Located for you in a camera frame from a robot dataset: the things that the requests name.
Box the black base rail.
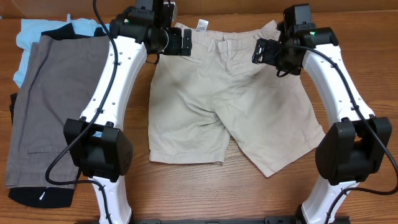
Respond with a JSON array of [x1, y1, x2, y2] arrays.
[[74, 214, 351, 224]]

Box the black garment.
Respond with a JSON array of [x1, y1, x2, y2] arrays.
[[7, 22, 108, 209]]

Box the grey shorts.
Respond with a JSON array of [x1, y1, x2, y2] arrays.
[[4, 34, 111, 189]]

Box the beige shorts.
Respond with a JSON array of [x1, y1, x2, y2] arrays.
[[148, 21, 325, 177]]

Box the light blue garment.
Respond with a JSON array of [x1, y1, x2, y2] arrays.
[[13, 14, 102, 88]]

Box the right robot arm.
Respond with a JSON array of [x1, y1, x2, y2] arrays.
[[252, 4, 392, 224]]

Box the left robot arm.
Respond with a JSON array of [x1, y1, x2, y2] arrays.
[[63, 1, 192, 223]]

